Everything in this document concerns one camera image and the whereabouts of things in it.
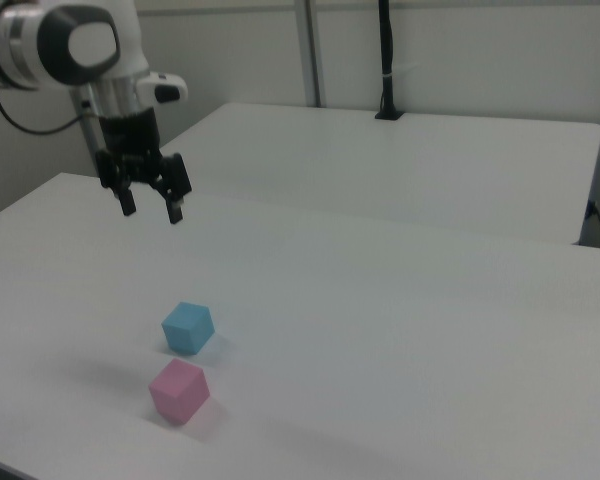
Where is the pink cube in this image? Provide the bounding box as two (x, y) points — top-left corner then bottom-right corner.
(147, 357), (212, 427)

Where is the blue cube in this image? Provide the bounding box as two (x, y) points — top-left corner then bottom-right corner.
(160, 300), (216, 357)

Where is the black pole with base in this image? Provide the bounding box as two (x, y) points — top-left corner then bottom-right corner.
(374, 0), (406, 121)

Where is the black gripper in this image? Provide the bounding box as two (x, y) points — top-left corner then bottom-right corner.
(94, 107), (193, 225)

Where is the grey metal partition post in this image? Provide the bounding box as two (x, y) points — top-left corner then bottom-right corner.
(295, 0), (328, 108)

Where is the white side table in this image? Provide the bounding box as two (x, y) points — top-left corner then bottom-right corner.
(155, 101), (600, 246)

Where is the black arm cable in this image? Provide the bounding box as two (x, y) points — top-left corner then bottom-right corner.
(0, 87), (90, 136)

